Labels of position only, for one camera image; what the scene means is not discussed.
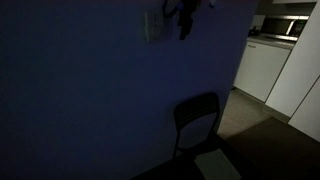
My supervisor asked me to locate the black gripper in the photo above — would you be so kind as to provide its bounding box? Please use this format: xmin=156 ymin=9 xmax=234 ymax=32
xmin=176 ymin=0 xmax=203 ymax=41

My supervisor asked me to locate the dark countertop appliance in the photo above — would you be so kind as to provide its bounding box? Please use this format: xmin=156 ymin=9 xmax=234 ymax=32
xmin=248 ymin=26 xmax=262 ymax=37

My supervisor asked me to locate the white base cabinet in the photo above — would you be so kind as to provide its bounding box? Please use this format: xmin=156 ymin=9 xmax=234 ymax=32
xmin=232 ymin=39 xmax=293 ymax=103

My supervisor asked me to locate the grey kitchen countertop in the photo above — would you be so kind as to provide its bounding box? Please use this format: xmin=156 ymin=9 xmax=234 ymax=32
xmin=246 ymin=33 xmax=298 ymax=51

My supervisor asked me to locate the black perforated plastic chair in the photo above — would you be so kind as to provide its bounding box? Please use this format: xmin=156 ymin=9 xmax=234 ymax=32
xmin=131 ymin=92 xmax=265 ymax=180

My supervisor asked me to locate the stainless steel microwave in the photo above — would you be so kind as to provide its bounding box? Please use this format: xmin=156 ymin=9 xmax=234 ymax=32
xmin=260 ymin=14 xmax=311 ymax=38

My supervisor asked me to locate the tall white cabinet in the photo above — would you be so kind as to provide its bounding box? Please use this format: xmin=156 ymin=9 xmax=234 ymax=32
xmin=265 ymin=2 xmax=320 ymax=118

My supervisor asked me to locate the yellow-green cloth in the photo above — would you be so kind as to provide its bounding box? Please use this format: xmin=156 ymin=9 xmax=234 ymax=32
xmin=193 ymin=148 xmax=242 ymax=180

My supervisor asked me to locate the white cabinet door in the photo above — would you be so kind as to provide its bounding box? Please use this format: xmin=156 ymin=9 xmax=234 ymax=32
xmin=287 ymin=77 xmax=320 ymax=143

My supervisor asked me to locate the white light switch plate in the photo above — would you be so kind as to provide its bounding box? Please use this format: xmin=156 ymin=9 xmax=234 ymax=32
xmin=143 ymin=11 xmax=165 ymax=43

